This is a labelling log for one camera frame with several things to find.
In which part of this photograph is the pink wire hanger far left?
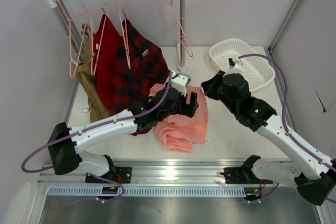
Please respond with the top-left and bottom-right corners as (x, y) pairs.
(57, 0), (87, 79)

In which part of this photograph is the tan brown garment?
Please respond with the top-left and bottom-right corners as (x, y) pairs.
(75, 23), (110, 122)

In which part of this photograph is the red black plaid skirt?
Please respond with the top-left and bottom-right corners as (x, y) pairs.
(108, 19), (170, 115)

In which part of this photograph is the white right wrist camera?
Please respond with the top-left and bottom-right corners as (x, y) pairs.
(225, 56), (246, 75)

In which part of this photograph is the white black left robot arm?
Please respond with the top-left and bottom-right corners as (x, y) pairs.
(48, 87), (198, 176)

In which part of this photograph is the plain red skirt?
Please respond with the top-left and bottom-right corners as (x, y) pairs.
(93, 15), (122, 111)

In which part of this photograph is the pink wire hanger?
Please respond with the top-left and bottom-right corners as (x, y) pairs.
(57, 0), (87, 79)
(156, 0), (194, 57)
(114, 0), (131, 69)
(79, 0), (109, 75)

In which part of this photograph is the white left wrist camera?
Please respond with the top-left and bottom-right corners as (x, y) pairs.
(171, 71), (191, 97)

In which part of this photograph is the white slotted cable duct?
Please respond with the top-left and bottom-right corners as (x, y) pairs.
(48, 186), (246, 197)

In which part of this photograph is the pink skirt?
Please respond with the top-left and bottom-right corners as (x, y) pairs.
(154, 86), (209, 153)

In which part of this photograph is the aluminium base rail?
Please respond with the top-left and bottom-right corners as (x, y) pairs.
(36, 158), (284, 187)

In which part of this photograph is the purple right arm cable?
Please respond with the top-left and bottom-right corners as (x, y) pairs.
(237, 54), (336, 206)

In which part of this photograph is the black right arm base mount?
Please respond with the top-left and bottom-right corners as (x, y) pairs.
(220, 155), (261, 185)

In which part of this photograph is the pink wire hanger right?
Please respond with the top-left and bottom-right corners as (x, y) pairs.
(156, 0), (194, 57)

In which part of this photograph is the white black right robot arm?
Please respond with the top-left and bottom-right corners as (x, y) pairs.
(201, 71), (335, 206)

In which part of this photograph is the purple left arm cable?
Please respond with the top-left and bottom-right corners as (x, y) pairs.
(20, 71), (174, 174)

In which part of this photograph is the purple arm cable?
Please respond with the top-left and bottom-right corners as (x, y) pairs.
(20, 71), (174, 174)
(237, 54), (336, 206)

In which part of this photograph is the white perforated plastic basket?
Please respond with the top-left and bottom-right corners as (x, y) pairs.
(209, 38), (275, 91)

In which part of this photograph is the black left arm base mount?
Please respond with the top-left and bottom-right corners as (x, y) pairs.
(85, 154), (132, 184)

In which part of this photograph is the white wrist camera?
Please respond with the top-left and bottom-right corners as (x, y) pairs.
(171, 71), (191, 97)
(225, 56), (246, 75)

